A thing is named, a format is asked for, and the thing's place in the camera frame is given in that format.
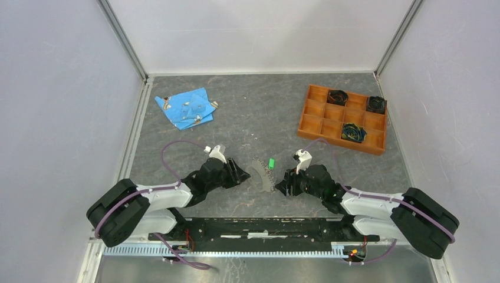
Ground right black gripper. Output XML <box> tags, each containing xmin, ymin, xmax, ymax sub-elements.
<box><xmin>274</xmin><ymin>163</ymin><xmax>324</xmax><ymax>200</ymax></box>

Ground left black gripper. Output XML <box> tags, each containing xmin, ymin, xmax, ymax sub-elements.
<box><xmin>206</xmin><ymin>157</ymin><xmax>250</xmax><ymax>192</ymax></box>

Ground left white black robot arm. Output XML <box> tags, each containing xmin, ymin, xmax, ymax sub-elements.
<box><xmin>86</xmin><ymin>157</ymin><xmax>251</xmax><ymax>247</ymax></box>

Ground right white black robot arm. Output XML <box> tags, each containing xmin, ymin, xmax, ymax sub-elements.
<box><xmin>275</xmin><ymin>164</ymin><xmax>460</xmax><ymax>259</ymax></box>

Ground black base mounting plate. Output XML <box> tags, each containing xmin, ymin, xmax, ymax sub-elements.
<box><xmin>160</xmin><ymin>216</ymin><xmax>380</xmax><ymax>252</ymax></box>

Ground orange compartment tray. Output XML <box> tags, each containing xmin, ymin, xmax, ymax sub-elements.
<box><xmin>297</xmin><ymin>84</ymin><xmax>388</xmax><ymax>155</ymax></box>

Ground blue yellow rolled item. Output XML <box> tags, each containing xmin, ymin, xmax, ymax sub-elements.
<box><xmin>341</xmin><ymin>123</ymin><xmax>367</xmax><ymax>143</ymax></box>

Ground blue patterned cloth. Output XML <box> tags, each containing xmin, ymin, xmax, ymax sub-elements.
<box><xmin>154</xmin><ymin>88</ymin><xmax>219</xmax><ymax>130</ymax></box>

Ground black rolled item red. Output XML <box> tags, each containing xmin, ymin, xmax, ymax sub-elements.
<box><xmin>327</xmin><ymin>90</ymin><xmax>348</xmax><ymax>106</ymax></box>

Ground black rolled item corner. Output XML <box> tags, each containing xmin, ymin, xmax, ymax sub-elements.
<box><xmin>366</xmin><ymin>96</ymin><xmax>387</xmax><ymax>115</ymax></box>

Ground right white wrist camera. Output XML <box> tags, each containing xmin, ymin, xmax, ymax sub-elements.
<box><xmin>293</xmin><ymin>149</ymin><xmax>312</xmax><ymax>174</ymax></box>

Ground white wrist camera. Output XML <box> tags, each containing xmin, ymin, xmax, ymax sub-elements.
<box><xmin>203</xmin><ymin>144</ymin><xmax>227</xmax><ymax>163</ymax></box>
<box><xmin>293</xmin><ymin>149</ymin><xmax>312</xmax><ymax>174</ymax></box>

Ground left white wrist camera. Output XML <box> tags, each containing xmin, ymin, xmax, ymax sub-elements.
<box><xmin>203</xmin><ymin>144</ymin><xmax>227</xmax><ymax>163</ymax></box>

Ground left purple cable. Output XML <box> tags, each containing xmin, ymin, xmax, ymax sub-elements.
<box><xmin>94</xmin><ymin>140</ymin><xmax>208</xmax><ymax>240</ymax></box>

